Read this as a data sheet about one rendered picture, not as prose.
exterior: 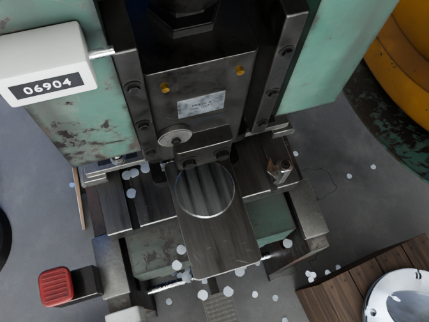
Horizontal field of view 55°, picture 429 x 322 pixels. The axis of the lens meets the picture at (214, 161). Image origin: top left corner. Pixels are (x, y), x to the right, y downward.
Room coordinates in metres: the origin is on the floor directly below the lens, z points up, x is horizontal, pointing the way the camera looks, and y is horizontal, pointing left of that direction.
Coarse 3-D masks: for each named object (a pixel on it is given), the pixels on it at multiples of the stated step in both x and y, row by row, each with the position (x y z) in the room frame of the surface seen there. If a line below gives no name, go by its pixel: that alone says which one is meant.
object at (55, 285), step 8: (48, 272) 0.05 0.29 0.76; (56, 272) 0.05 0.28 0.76; (64, 272) 0.05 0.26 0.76; (40, 280) 0.03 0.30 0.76; (48, 280) 0.03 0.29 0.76; (56, 280) 0.03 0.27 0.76; (64, 280) 0.04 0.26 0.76; (40, 288) 0.02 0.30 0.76; (48, 288) 0.02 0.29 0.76; (56, 288) 0.02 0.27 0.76; (64, 288) 0.02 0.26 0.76; (72, 288) 0.02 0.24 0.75; (40, 296) 0.00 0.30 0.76; (48, 296) 0.00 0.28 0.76; (56, 296) 0.01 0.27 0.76; (64, 296) 0.01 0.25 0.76; (72, 296) 0.01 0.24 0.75; (48, 304) -0.01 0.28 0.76; (56, 304) -0.01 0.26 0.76
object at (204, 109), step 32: (128, 0) 0.37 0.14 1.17; (224, 0) 0.39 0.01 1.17; (160, 32) 0.33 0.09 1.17; (192, 32) 0.33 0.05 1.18; (224, 32) 0.34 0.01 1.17; (160, 64) 0.28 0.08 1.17; (192, 64) 0.28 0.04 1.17; (224, 64) 0.30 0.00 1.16; (160, 96) 0.27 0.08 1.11; (192, 96) 0.28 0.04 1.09; (224, 96) 0.30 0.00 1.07; (160, 128) 0.26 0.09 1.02; (192, 128) 0.28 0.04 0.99; (224, 128) 0.30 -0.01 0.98; (192, 160) 0.25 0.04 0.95
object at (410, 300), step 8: (400, 296) 0.12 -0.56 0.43; (408, 296) 0.12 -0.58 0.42; (416, 296) 0.12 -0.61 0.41; (424, 296) 0.13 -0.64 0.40; (392, 304) 0.09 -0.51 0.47; (400, 304) 0.09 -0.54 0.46; (408, 304) 0.10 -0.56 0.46; (416, 304) 0.10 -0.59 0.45; (424, 304) 0.10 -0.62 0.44; (392, 312) 0.07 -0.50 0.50; (400, 312) 0.07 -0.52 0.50; (408, 312) 0.07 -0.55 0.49; (416, 312) 0.08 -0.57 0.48; (424, 312) 0.08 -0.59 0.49; (400, 320) 0.05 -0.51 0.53; (408, 320) 0.05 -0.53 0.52; (416, 320) 0.06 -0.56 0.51; (424, 320) 0.06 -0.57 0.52
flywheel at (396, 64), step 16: (400, 0) 0.52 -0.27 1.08; (416, 0) 0.49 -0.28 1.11; (400, 16) 0.50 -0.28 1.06; (416, 16) 0.48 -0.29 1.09; (384, 32) 0.48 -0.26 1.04; (400, 32) 0.48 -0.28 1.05; (416, 32) 0.46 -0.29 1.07; (384, 48) 0.45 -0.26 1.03; (400, 48) 0.45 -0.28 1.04; (416, 48) 0.44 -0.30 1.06; (368, 64) 0.46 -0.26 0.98; (384, 64) 0.43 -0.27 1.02; (400, 64) 0.42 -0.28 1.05; (416, 64) 0.41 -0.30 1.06; (384, 80) 0.42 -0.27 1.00; (400, 80) 0.39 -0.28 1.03; (416, 80) 0.38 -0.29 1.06; (400, 96) 0.38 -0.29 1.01; (416, 96) 0.36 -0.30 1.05; (416, 112) 0.34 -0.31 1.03
